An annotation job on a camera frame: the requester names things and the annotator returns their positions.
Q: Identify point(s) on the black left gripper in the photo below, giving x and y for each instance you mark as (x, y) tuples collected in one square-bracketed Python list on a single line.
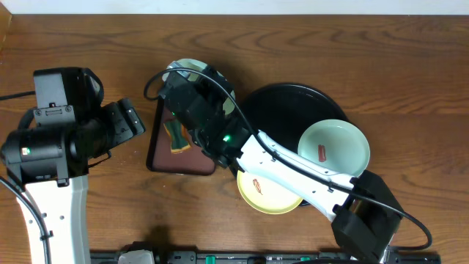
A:
[(124, 119)]

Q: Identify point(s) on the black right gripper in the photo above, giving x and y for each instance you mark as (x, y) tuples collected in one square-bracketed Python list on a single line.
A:
[(208, 86)]

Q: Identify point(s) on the orange green scrub sponge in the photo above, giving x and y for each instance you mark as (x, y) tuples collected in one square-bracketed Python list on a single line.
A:
[(178, 136)]

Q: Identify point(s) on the mint green plate top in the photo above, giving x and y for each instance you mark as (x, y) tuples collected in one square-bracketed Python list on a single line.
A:
[(194, 64)]

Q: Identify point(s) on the mint green plate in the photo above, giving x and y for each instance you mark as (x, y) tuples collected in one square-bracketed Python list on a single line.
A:
[(337, 145), (194, 64)]

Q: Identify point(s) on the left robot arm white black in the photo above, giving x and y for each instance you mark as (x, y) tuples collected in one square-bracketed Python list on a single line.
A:
[(48, 168)]

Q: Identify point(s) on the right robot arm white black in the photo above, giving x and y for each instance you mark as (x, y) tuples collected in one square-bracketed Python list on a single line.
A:
[(363, 212)]

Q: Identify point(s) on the black rectangular tray brown liquid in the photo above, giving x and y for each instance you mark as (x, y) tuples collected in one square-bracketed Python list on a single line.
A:
[(161, 159)]

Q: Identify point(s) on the round black serving tray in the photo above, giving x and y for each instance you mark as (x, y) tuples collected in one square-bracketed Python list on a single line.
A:
[(285, 110)]

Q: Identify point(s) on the yellow plate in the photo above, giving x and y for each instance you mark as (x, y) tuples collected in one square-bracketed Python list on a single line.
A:
[(265, 195)]

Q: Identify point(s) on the mint green plate right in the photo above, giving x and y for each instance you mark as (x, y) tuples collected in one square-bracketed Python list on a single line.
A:
[(337, 145)]

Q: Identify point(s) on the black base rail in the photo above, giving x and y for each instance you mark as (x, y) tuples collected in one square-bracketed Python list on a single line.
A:
[(143, 252)]

